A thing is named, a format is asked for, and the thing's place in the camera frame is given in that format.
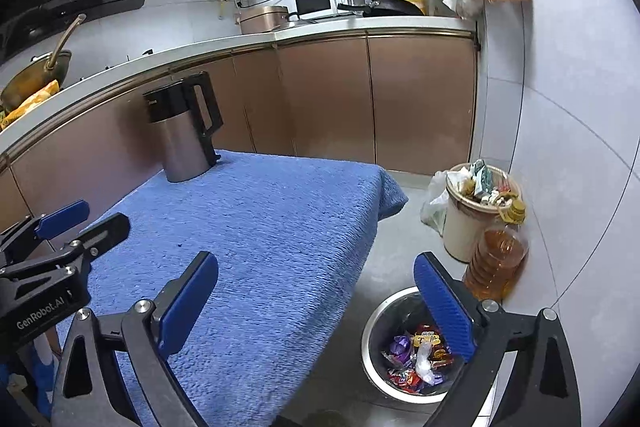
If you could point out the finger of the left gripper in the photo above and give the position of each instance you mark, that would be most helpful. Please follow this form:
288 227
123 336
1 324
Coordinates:
28 234
95 236

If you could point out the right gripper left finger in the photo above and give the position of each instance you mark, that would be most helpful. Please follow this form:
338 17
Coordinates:
90 390

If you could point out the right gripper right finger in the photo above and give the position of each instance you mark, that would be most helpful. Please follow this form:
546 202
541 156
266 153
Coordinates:
542 387

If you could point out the brown yellow snack wrapper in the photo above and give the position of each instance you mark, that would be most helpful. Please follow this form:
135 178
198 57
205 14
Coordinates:
441 356

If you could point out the red snack wrapper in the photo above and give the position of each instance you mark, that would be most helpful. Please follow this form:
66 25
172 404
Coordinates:
406 380

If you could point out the white plastic bag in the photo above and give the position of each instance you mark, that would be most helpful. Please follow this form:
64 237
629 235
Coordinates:
423 365

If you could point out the purple plastic wrapper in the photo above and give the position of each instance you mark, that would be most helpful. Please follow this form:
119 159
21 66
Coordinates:
399 351

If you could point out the steel round trash can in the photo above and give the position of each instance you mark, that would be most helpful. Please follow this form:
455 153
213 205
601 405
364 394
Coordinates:
402 314

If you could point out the cream full trash bin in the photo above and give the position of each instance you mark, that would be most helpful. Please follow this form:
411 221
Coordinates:
478 195

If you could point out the brown kitchen base cabinets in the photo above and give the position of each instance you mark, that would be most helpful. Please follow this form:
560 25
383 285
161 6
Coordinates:
401 99

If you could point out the left blue gloved hand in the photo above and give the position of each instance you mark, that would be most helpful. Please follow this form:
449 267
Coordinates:
27 382

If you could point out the orange snack bag on counter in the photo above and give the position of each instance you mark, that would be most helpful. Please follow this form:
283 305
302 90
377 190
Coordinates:
31 103

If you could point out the cooking oil bottle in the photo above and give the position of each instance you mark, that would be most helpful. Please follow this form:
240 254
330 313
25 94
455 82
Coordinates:
500 254

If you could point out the black steel electric kettle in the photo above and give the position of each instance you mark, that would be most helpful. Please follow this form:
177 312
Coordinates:
184 116

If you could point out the blue towel table cover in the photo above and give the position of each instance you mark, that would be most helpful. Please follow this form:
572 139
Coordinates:
290 235

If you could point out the brown rice cooker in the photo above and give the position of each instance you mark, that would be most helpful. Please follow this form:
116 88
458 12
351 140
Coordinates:
262 19

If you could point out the white microwave oven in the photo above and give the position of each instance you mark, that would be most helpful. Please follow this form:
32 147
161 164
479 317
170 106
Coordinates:
312 9

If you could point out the black frying pan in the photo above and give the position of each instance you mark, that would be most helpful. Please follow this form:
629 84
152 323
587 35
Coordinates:
379 8

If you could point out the brass wok with handle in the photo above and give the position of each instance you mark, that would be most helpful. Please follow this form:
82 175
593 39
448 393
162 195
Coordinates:
40 72

